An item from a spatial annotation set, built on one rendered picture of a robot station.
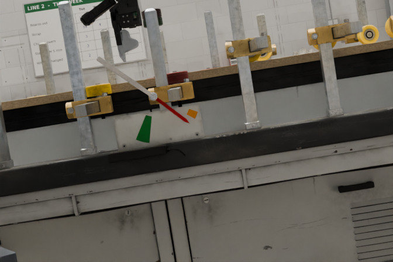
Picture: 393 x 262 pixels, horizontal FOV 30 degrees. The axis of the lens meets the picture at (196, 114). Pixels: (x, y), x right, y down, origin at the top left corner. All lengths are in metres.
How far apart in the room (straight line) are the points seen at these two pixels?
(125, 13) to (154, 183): 0.52
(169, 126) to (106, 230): 0.50
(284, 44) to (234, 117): 7.02
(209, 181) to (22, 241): 0.70
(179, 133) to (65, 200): 0.41
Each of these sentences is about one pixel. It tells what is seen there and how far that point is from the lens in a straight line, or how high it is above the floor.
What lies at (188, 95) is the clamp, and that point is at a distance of 2.18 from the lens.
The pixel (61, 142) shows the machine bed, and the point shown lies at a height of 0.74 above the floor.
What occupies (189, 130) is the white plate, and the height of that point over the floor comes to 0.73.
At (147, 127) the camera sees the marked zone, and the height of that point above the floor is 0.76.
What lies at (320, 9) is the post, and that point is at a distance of 2.23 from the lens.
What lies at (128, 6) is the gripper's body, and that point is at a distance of 2.13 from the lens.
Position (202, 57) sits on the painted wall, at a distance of 9.31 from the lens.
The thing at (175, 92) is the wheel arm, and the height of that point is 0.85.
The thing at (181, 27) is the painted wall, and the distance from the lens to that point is 9.32.
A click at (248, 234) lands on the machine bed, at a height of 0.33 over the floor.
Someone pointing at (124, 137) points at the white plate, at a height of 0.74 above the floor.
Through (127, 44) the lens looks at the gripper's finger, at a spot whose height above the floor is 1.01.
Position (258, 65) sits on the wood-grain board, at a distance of 2.39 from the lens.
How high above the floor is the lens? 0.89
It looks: 3 degrees down
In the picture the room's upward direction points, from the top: 9 degrees counter-clockwise
